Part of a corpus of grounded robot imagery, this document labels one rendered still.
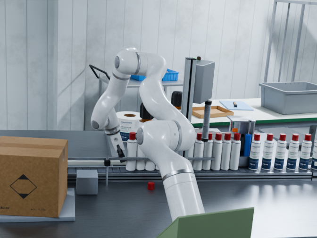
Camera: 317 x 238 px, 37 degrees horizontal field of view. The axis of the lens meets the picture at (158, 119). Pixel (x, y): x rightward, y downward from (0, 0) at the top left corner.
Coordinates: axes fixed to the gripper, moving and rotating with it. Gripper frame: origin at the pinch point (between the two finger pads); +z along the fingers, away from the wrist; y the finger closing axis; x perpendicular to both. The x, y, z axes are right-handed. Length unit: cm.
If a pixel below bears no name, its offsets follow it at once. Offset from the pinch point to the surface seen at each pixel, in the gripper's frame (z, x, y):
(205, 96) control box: -22, -48, -13
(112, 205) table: 8.1, 10.8, -31.5
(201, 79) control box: -32, -47, -18
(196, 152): 9.4, -38.4, -2.4
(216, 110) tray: 48, -91, 158
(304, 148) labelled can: 28, -97, -2
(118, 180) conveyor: 8.7, 5.5, -5.1
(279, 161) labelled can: 31, -81, -2
